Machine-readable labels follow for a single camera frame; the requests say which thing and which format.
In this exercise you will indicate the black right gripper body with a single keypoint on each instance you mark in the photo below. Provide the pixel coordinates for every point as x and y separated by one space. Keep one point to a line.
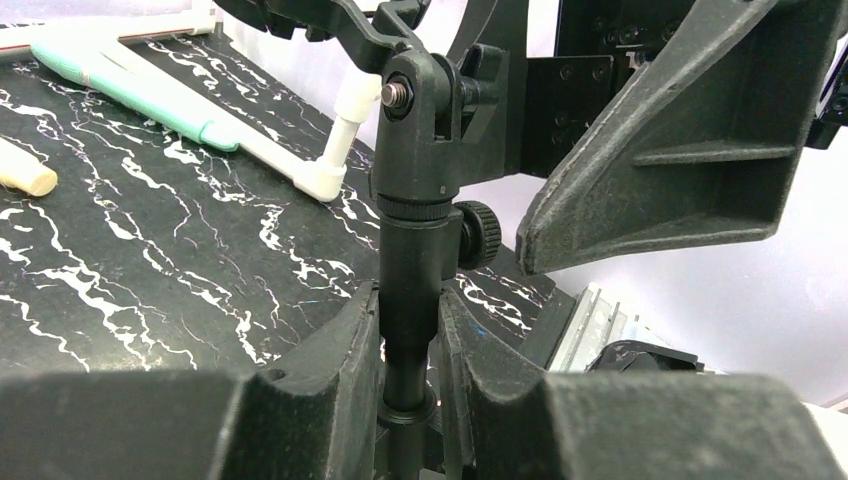
596 79

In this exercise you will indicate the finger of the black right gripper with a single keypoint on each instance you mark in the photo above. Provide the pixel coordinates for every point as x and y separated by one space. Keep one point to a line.
586 212

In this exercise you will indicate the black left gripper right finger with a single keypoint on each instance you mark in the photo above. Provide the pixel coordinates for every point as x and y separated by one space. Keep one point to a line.
506 418

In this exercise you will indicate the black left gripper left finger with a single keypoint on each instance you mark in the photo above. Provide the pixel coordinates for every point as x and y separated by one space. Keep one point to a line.
310 415

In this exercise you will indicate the small black tripod stand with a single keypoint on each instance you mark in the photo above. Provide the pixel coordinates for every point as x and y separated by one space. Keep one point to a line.
446 121

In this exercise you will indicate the green microphone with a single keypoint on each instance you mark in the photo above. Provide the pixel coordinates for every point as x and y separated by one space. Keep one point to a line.
82 64

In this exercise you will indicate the cream yellow microphone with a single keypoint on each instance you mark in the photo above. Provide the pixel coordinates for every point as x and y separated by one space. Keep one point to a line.
23 171

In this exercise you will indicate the right robot arm base mount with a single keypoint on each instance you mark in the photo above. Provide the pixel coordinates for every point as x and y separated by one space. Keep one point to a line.
624 355

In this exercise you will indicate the aluminium rail frame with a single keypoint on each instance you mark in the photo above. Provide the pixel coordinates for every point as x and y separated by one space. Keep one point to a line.
598 319

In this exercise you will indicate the white PVC pipe frame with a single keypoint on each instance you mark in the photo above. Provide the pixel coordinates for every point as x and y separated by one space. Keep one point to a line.
320 178

